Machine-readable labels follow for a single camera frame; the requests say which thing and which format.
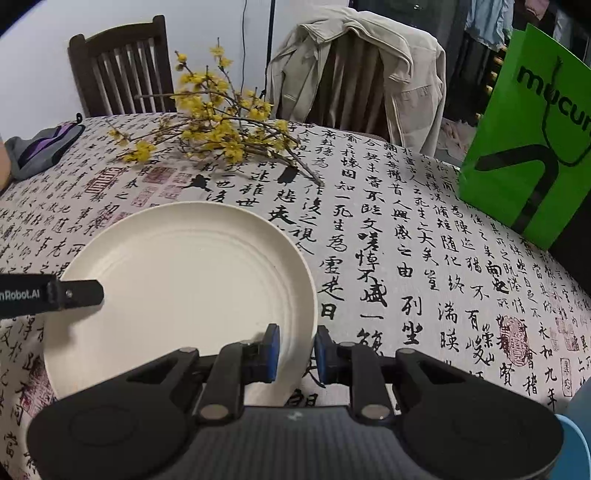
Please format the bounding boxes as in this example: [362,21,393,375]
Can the dark wooden chair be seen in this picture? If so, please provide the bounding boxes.
[68,15,178,118]

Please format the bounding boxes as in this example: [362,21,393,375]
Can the light blue hanging garment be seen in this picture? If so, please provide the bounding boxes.
[464,0,514,47]

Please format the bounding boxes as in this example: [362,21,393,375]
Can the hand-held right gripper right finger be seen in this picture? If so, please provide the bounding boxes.
[315,325,481,425]

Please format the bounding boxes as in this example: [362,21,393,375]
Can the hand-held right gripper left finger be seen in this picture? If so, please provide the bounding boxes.
[115,323,281,425]

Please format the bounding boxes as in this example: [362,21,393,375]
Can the yellow flower branch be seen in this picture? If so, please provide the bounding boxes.
[107,45,326,188]

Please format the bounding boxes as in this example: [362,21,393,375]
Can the beige jacket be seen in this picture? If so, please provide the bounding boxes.
[265,7,446,158]

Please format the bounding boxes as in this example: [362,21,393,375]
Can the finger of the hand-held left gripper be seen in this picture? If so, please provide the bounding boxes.
[53,278,105,310]

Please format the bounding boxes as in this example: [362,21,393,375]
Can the blue bowl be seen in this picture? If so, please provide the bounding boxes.
[554,385,591,467]

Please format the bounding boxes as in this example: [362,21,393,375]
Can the calligraphy print tablecloth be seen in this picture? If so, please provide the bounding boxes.
[0,113,591,480]

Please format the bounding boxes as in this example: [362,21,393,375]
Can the pink ribbed suitcase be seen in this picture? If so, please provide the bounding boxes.
[0,136,11,192]

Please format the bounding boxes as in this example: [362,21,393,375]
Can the brown chair under jacket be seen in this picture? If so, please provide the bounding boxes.
[314,32,393,139]

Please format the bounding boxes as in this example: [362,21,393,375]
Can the green paper bag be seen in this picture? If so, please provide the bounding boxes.
[458,23,591,252]

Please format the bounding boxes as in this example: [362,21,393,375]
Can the cream plate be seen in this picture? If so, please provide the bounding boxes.
[42,202,318,407]

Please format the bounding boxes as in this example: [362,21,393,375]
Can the grey purple cloth pouch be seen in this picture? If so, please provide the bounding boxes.
[4,119,85,182]

